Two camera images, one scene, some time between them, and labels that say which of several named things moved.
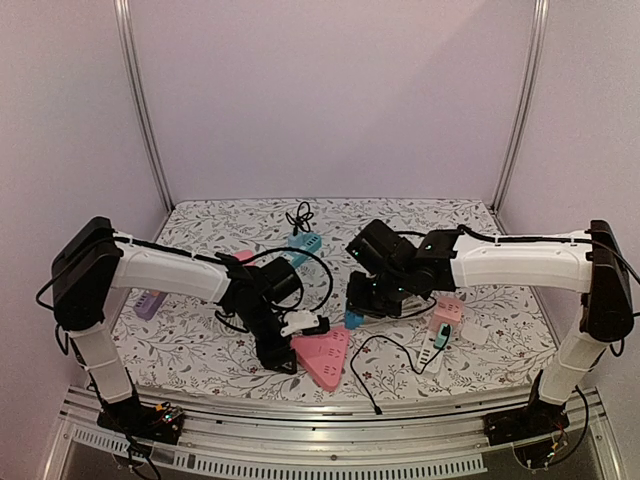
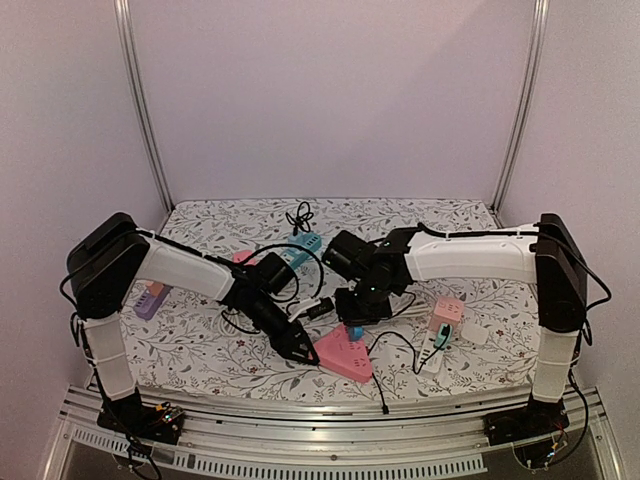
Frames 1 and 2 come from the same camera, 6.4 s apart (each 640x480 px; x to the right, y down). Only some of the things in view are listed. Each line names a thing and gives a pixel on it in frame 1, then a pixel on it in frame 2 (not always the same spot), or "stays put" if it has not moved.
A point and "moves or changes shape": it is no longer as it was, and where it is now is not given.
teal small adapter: (441, 338) stays put
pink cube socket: (447, 309) stays put
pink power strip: (322, 356) moves or changes shape
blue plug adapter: (353, 320) moves or changes shape
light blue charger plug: (296, 241) stays put
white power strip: (428, 351) stays put
